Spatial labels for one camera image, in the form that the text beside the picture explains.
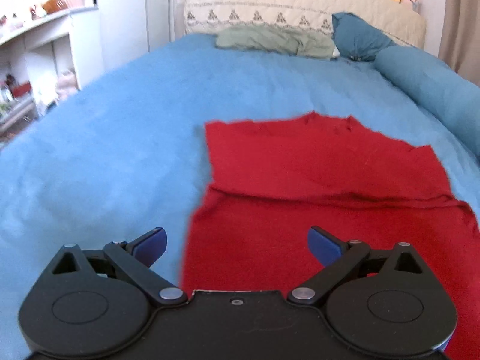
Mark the light blue blanket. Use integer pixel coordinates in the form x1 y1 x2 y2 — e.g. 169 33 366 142
0 32 480 360

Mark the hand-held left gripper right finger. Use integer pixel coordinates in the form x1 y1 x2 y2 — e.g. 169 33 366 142
287 226 427 306

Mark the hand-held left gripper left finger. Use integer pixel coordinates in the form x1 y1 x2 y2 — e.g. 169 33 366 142
50 227 188 306

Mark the white wardrobe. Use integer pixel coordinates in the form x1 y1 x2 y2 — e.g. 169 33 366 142
94 0 174 76

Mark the brown plush toy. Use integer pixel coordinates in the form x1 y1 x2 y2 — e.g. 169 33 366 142
41 0 69 15

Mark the white shelf unit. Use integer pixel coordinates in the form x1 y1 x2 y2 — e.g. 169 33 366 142
0 5 104 136

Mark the beige curtain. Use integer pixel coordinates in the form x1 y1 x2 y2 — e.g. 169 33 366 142
439 0 480 87

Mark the light blue bolster pillow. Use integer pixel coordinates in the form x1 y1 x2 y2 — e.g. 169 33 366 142
375 46 480 149

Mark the red knit garment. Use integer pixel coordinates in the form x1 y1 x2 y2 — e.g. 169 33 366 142
179 111 480 360

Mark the dark teal pillow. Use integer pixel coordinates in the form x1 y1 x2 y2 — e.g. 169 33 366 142
332 12 398 62

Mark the cream quilted headboard cover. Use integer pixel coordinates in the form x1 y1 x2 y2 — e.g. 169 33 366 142
184 0 427 49

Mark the green folded cloth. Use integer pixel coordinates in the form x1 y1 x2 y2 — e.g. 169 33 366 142
215 26 337 60

